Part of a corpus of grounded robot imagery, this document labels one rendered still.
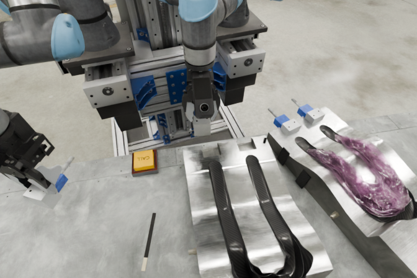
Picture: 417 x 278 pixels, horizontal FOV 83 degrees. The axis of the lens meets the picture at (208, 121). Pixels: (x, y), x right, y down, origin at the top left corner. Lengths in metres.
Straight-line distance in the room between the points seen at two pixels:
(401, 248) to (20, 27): 0.85
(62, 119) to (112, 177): 1.54
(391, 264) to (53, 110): 2.34
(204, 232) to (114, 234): 0.26
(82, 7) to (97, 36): 0.09
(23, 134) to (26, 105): 2.04
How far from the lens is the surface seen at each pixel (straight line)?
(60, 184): 0.70
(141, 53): 1.01
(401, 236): 0.72
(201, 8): 0.48
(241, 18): 0.95
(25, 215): 0.88
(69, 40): 0.49
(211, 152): 0.73
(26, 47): 0.51
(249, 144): 0.76
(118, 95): 0.84
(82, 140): 2.07
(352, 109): 2.40
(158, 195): 0.75
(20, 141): 0.59
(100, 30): 0.87
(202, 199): 0.64
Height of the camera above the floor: 1.47
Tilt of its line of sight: 49 degrees down
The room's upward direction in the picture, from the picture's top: straight up
